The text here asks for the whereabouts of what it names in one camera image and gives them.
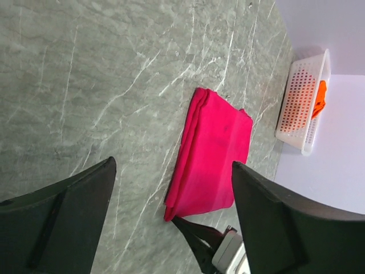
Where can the crumpled orange t-shirt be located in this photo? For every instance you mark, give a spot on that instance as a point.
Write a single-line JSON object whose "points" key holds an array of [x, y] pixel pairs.
{"points": [[320, 99]]}

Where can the white plastic basket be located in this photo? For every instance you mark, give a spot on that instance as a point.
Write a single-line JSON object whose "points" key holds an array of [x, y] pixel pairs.
{"points": [[296, 125]]}

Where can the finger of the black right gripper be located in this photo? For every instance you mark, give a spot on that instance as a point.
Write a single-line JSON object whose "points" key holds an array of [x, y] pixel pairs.
{"points": [[204, 241]]}

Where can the red t-shirt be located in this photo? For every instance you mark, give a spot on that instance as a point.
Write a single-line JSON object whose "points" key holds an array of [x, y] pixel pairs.
{"points": [[215, 135]]}

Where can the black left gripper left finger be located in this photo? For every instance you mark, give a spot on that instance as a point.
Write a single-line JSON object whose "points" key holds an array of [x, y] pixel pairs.
{"points": [[56, 229]]}

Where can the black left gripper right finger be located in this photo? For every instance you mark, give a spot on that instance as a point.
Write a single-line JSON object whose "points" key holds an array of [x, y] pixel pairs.
{"points": [[285, 232]]}

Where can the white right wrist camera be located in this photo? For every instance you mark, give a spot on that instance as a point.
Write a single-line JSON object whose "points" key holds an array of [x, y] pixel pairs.
{"points": [[231, 257]]}

